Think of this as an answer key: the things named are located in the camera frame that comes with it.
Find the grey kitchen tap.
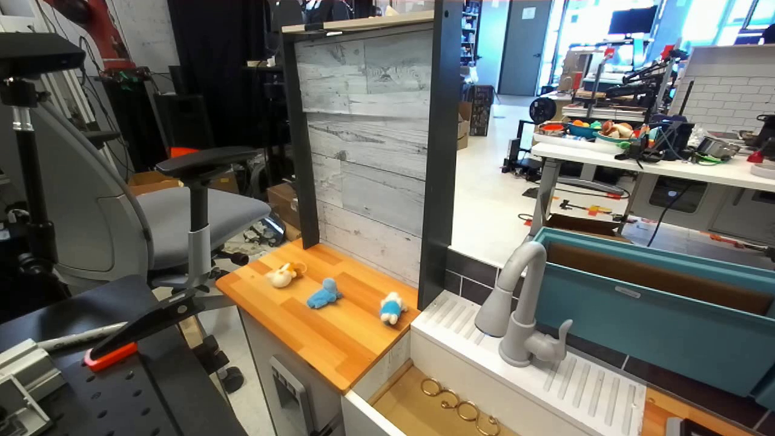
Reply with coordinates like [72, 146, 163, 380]
[475, 243, 571, 369]

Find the white blue plush toy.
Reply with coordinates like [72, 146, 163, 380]
[381, 293, 405, 328]

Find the wooden kitchen counter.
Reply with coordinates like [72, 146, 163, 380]
[216, 241, 419, 393]

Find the cream yellow plush toy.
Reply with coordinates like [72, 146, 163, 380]
[267, 263, 305, 288]

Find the grey wood backsplash panel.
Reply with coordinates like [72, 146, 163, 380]
[281, 7, 457, 305]

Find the white sink with drainboard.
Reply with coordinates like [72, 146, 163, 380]
[341, 290, 646, 436]

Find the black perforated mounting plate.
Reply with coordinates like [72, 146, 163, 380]
[0, 322, 250, 436]

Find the grey office chair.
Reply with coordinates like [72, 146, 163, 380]
[31, 104, 269, 293]

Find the black clamp with red tip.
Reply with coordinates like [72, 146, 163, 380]
[83, 295, 201, 374]

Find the white cluttered workbench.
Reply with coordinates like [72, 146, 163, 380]
[528, 45, 775, 246]

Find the black camera tripod stand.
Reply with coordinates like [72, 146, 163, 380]
[0, 31, 84, 276]

